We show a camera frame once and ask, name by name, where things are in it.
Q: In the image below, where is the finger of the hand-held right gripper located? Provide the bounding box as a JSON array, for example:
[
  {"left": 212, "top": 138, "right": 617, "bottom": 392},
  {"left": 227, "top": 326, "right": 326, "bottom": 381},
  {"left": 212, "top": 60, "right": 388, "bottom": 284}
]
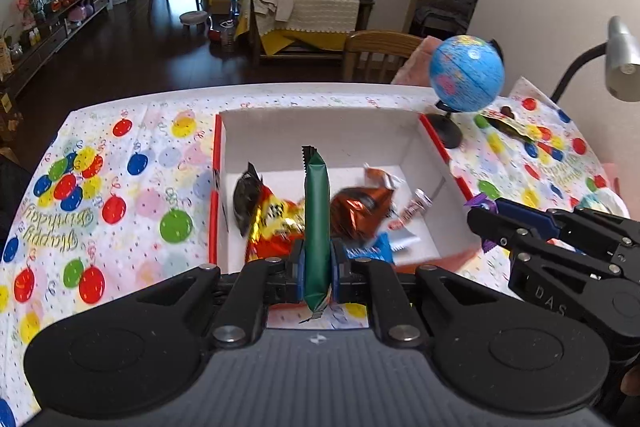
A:
[
  {"left": 492, "top": 198, "right": 640, "bottom": 258},
  {"left": 467, "top": 206, "right": 621, "bottom": 278}
]

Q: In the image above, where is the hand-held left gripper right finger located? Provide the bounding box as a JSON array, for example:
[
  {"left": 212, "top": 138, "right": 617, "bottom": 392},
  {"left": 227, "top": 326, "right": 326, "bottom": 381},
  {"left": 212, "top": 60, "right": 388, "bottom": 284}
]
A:
[{"left": 330, "top": 239, "right": 495, "bottom": 350}]

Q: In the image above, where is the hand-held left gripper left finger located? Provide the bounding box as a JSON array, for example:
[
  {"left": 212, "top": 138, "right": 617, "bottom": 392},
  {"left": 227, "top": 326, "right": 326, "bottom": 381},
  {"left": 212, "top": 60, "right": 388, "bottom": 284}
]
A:
[{"left": 135, "top": 239, "right": 307, "bottom": 351}]

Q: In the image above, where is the purple candy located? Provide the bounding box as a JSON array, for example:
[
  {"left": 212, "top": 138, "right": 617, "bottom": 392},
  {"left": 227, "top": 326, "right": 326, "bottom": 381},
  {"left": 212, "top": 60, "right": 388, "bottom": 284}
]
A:
[{"left": 464, "top": 193, "right": 501, "bottom": 214}]

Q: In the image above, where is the green snack packet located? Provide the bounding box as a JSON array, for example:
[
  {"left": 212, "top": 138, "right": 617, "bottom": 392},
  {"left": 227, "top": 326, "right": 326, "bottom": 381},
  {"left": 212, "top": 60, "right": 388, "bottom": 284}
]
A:
[{"left": 301, "top": 145, "right": 333, "bottom": 323}]

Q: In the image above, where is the red cardboard box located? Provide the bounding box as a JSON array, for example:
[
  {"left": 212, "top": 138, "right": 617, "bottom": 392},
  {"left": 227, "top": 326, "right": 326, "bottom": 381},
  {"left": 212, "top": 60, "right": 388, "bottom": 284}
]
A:
[{"left": 209, "top": 107, "right": 483, "bottom": 308}]

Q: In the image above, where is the blue snack packet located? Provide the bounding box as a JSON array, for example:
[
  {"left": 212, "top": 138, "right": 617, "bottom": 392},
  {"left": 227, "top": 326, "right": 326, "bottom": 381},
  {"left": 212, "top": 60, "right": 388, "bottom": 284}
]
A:
[{"left": 345, "top": 232, "right": 418, "bottom": 265}]

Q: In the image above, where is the red and yellow snack packet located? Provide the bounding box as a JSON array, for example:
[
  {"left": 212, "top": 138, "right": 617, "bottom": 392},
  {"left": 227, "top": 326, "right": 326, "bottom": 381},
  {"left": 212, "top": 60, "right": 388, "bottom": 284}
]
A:
[{"left": 244, "top": 187, "right": 307, "bottom": 263}]

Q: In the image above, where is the brown foil snack packet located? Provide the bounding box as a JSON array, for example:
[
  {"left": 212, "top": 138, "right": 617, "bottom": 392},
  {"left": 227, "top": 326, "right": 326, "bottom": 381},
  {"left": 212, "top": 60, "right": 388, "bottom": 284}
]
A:
[{"left": 330, "top": 186, "right": 396, "bottom": 253}]

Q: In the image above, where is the black snack packet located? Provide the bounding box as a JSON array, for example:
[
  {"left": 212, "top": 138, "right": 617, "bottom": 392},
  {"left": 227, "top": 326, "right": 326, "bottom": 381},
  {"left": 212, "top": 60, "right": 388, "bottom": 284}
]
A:
[{"left": 232, "top": 162, "right": 266, "bottom": 238}]

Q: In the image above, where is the small white and red candy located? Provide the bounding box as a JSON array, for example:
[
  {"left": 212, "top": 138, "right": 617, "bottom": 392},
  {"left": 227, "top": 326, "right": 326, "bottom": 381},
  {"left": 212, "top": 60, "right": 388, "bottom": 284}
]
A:
[{"left": 389, "top": 188, "right": 433, "bottom": 233}]

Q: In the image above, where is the dark and yellow snack wrapper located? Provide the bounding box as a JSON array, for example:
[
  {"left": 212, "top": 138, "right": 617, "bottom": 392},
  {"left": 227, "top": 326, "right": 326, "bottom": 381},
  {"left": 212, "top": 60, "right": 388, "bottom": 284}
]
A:
[{"left": 475, "top": 106, "right": 543, "bottom": 142}]

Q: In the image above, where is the small blue globe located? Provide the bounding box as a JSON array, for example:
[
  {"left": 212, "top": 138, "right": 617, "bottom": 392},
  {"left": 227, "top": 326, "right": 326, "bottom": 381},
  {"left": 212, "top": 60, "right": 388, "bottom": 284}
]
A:
[{"left": 422, "top": 35, "right": 506, "bottom": 149}]

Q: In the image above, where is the balloon print tablecloth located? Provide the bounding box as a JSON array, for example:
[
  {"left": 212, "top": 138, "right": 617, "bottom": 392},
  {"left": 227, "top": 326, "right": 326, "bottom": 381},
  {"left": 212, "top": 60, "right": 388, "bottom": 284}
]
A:
[{"left": 0, "top": 82, "right": 631, "bottom": 427}]

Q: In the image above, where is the silver desk lamp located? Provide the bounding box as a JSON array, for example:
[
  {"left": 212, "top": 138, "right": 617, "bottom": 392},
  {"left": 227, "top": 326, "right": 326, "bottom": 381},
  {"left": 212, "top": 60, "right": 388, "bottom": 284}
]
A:
[{"left": 550, "top": 16, "right": 640, "bottom": 104}]

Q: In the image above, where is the wooden chair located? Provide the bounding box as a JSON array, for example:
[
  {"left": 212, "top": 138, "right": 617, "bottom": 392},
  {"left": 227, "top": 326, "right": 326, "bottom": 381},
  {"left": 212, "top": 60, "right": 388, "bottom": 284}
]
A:
[{"left": 342, "top": 31, "right": 426, "bottom": 84}]

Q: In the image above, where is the small round stool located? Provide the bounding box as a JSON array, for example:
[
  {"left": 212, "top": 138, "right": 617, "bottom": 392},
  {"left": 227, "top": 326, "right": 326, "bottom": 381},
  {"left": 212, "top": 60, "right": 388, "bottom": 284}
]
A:
[{"left": 179, "top": 11, "right": 211, "bottom": 38}]

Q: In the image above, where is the television cabinet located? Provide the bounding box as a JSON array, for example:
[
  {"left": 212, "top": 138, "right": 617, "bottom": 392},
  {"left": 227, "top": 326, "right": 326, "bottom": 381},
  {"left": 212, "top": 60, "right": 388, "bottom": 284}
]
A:
[{"left": 0, "top": 0, "right": 111, "bottom": 98}]

